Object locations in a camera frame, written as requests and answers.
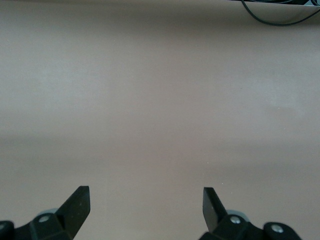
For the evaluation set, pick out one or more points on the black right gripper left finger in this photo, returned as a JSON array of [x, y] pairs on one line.
[[75, 212]]

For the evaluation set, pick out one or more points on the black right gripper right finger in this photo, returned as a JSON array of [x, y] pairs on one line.
[[215, 215]]

